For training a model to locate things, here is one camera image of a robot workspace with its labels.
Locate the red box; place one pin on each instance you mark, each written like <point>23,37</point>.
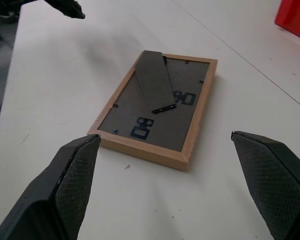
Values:
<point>295,17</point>

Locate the wooden picture frame face down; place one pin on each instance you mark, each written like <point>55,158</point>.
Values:
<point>152,107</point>

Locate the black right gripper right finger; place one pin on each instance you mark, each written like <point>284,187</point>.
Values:
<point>272,180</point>

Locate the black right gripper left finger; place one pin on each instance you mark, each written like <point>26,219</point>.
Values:
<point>65,190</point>

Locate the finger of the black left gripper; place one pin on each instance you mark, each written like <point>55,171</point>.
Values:
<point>70,8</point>

